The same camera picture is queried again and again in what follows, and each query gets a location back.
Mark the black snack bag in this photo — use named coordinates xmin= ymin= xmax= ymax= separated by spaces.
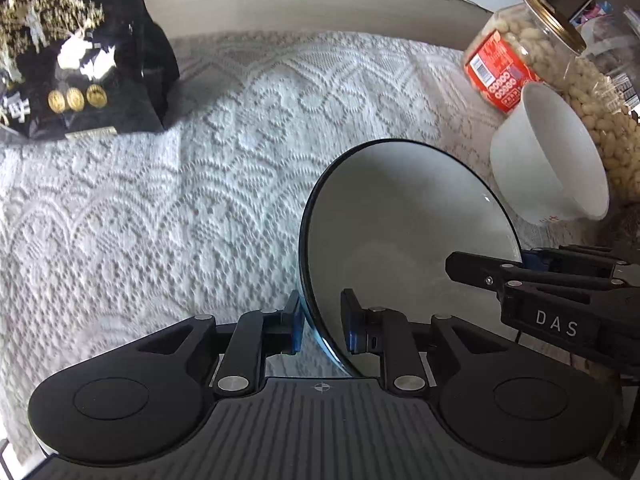
xmin=0 ymin=0 xmax=181 ymax=142

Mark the white lace tablecloth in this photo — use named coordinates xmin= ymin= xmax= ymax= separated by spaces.
xmin=0 ymin=30 xmax=640 ymax=466

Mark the tall white bowl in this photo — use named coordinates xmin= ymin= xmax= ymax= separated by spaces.
xmin=490 ymin=81 xmax=611 ymax=225

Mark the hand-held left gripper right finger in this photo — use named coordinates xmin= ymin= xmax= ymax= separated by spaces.
xmin=340 ymin=288 xmax=506 ymax=393

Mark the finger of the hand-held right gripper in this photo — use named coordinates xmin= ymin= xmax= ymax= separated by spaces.
xmin=522 ymin=245 xmax=640 ymax=281
xmin=445 ymin=252 xmax=626 ymax=292

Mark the large glass peanut jar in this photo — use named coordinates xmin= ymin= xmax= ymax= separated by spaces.
xmin=555 ymin=0 xmax=640 ymax=201

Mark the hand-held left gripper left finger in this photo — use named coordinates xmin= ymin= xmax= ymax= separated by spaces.
xmin=135 ymin=290 xmax=305 ymax=396

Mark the plastic peanut jar red label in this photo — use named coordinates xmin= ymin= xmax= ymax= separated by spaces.
xmin=462 ymin=0 xmax=587 ymax=113

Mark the blue enamel bowl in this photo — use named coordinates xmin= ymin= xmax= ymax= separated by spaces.
xmin=298 ymin=139 xmax=523 ymax=378

